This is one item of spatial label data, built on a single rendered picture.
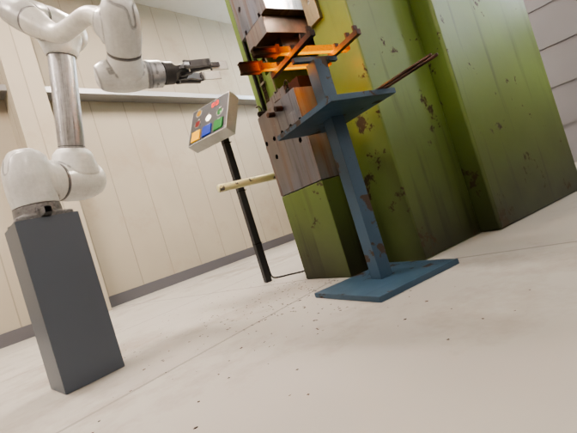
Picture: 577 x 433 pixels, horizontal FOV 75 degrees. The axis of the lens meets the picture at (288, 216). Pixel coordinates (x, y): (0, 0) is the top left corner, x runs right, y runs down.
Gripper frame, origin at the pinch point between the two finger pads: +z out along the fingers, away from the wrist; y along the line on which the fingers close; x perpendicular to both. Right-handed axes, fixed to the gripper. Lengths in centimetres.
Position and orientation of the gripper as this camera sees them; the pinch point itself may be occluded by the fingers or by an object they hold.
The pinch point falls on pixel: (216, 70)
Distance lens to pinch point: 152.1
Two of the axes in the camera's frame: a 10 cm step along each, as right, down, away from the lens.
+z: 8.3, -2.5, 5.0
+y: 4.8, -1.5, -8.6
